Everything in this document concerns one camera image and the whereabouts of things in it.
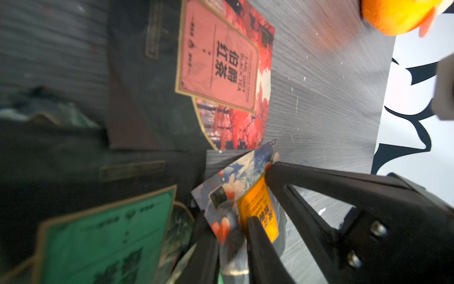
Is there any teal label tea bag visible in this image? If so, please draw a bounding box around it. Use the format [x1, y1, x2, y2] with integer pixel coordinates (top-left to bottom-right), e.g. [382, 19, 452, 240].
[1, 120, 206, 284]

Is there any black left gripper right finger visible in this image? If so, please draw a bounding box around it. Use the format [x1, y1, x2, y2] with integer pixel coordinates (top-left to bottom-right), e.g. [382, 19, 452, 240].
[266, 162, 454, 284]

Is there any pink plush doll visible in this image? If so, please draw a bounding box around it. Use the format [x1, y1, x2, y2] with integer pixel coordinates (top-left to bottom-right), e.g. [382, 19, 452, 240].
[361, 0, 454, 37]

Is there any pink label red tea bag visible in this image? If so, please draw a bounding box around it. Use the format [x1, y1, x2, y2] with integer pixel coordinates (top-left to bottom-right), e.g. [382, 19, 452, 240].
[106, 0, 277, 151]

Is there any orange label blue tea bag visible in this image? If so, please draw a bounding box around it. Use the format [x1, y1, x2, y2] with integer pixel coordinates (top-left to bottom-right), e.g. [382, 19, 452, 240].
[192, 140, 286, 276]

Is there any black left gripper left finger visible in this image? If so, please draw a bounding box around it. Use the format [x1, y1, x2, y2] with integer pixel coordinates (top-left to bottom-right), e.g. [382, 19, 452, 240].
[176, 214, 294, 284]

